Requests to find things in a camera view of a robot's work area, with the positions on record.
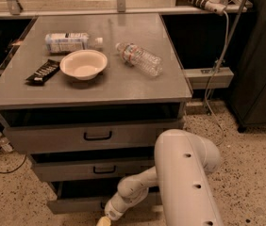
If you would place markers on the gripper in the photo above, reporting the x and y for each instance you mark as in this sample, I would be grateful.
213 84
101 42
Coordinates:
111 210

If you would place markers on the grey bottom drawer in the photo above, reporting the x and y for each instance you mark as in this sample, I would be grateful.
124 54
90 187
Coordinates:
82 195

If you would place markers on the grey drawer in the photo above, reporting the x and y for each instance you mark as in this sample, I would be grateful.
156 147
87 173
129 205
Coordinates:
92 169
82 195
88 137

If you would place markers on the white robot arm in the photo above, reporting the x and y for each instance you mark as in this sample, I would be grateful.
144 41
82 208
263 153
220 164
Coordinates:
182 162

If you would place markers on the grey middle drawer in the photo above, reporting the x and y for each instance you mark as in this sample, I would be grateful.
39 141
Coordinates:
92 169

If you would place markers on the grey top drawer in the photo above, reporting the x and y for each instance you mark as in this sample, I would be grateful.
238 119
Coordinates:
88 137

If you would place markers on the grey drawer cabinet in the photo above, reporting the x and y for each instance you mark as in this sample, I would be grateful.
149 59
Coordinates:
120 93

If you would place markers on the white paper bowl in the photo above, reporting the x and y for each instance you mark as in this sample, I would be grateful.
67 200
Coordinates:
83 64

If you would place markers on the black snack bar wrapper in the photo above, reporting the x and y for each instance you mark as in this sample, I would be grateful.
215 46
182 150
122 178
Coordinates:
44 72

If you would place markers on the clear plastic water bottle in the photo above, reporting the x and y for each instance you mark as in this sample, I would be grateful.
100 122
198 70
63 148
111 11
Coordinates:
140 58

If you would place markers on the white labelled bottle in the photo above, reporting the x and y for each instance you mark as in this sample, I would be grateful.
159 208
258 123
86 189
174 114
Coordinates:
57 43

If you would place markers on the dark cabinet at right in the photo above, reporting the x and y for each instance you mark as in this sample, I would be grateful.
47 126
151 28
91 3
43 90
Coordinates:
247 95

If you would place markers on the white power strip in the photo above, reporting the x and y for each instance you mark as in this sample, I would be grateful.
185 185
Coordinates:
214 6

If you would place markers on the grey back shelf frame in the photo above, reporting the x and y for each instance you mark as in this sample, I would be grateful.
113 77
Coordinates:
76 3

